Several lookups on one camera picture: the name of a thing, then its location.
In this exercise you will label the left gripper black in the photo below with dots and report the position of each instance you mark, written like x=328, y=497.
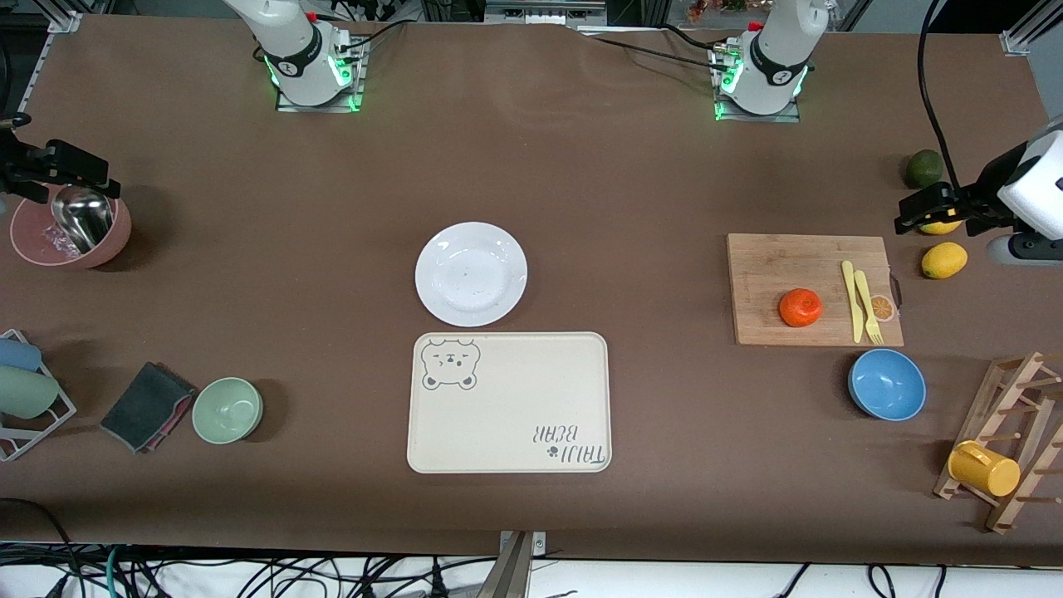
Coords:
x=988, y=189

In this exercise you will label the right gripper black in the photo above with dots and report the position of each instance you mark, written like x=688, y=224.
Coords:
x=17, y=164

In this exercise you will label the orange mandarin fruit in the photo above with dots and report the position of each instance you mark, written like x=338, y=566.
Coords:
x=800, y=307

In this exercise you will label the white round plate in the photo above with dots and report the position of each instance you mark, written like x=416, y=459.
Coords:
x=471, y=274

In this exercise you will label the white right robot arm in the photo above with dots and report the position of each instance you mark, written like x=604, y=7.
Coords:
x=295, y=58

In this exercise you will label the yellow lemon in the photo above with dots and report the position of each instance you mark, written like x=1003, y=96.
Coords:
x=942, y=227
x=944, y=260

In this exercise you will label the metal scoop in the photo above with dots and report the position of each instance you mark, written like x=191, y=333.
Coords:
x=83, y=220

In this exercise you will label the dark green avocado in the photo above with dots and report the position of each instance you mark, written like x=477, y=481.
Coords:
x=923, y=166

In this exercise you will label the pink bowl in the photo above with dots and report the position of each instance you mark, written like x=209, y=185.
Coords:
x=33, y=241

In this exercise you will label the orange slice sticker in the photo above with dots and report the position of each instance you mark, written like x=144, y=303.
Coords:
x=887, y=309

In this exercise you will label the yellow plastic fork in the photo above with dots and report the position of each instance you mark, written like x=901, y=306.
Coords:
x=865, y=295

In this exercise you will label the yellow plastic knife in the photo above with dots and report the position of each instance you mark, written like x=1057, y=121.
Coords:
x=853, y=303

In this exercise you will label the light blue cup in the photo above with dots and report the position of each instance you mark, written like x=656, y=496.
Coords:
x=17, y=355

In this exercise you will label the blue bowl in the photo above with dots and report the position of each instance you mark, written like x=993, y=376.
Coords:
x=887, y=384

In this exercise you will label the bamboo cutting board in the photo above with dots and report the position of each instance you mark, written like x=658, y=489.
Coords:
x=772, y=274

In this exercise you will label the wooden mug rack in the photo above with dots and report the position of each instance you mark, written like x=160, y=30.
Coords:
x=986, y=423

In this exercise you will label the pale green cup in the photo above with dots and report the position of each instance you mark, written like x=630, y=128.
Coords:
x=25, y=392

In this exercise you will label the dark grey cloth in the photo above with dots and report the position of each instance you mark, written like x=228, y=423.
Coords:
x=145, y=403

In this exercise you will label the yellow mug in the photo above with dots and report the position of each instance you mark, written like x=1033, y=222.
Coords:
x=988, y=472

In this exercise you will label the pink cloth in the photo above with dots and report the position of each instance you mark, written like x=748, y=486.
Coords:
x=176, y=418

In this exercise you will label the pale green bowl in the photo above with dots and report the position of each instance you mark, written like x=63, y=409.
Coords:
x=226, y=411

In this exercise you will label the cream bear print tray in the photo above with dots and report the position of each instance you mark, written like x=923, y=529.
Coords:
x=515, y=399

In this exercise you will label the aluminium frame corner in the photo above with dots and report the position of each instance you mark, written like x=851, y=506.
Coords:
x=1017, y=40
x=66, y=21

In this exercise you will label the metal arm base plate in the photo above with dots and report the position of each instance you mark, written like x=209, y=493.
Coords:
x=320, y=109
x=760, y=119

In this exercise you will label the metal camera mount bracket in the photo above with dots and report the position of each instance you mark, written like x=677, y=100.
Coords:
x=515, y=573

